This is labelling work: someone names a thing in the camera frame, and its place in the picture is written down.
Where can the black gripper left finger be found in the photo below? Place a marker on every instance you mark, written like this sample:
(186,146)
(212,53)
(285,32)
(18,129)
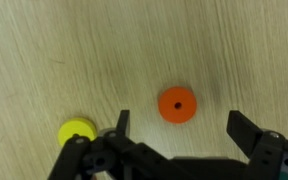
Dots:
(124,121)

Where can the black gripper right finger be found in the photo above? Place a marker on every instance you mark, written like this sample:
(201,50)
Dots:
(244,133)

